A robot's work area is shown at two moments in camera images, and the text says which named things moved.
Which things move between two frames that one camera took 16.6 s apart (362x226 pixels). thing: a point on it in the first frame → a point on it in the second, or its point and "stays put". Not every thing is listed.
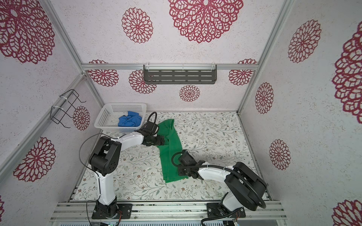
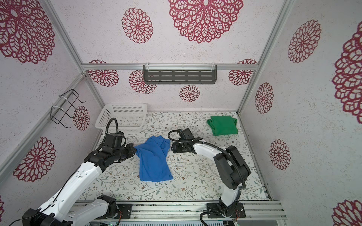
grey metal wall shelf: (161, 74) stays put
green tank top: (171, 147) → (223, 125)
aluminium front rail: (191, 212) stays put
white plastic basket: (108, 114) stays put
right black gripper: (179, 171) → (175, 149)
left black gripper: (160, 141) → (132, 150)
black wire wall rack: (63, 106) stays put
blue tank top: (133, 119) → (154, 166)
